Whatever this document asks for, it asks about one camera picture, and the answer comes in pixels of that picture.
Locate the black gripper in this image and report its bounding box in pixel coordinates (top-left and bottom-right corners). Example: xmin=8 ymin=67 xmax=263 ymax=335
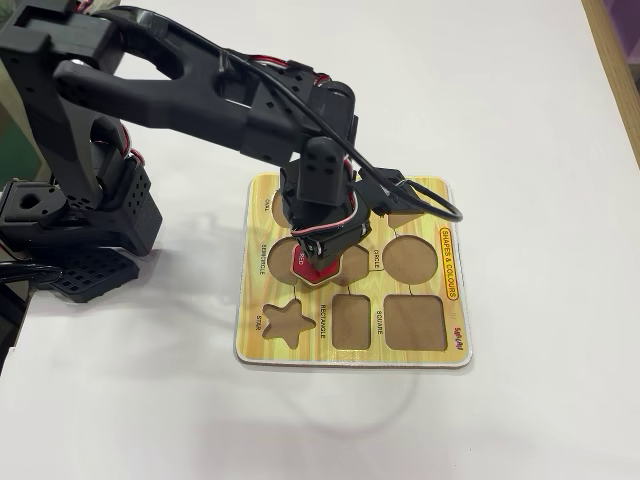
xmin=278 ymin=159 xmax=374 ymax=274

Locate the red hexagon piece yellow pin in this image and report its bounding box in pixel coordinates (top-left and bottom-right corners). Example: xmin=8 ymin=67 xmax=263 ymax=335
xmin=289 ymin=244 xmax=346 ymax=288

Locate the wooden shape puzzle board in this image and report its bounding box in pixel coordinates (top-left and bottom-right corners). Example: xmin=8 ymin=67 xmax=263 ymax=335
xmin=233 ymin=172 xmax=475 ymax=372

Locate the red white wrist servo wire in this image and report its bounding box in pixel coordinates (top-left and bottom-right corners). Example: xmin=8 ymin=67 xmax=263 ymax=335
xmin=292 ymin=169 xmax=372 ymax=239

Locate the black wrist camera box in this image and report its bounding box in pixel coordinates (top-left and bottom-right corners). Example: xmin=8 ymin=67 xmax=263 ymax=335
xmin=356 ymin=167 xmax=419 ymax=219

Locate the thin black camera cable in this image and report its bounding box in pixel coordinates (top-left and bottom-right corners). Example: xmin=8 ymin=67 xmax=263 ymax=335
xmin=97 ymin=4 xmax=464 ymax=224

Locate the red white elbow servo wire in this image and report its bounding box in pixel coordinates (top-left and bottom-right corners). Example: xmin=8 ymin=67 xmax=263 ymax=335
xmin=248 ymin=56 xmax=334 ymax=89

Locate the red white shoulder servo wire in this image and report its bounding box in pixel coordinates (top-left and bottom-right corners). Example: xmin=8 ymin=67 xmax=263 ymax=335
xmin=91 ymin=119 xmax=149 ymax=169

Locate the thick black power cable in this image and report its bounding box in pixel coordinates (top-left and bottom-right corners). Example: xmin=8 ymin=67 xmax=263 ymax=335
xmin=0 ymin=259 xmax=64 ymax=292

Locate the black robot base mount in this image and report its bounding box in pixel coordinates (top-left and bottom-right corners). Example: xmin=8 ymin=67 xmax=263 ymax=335
xmin=0 ymin=179 xmax=142 ymax=305

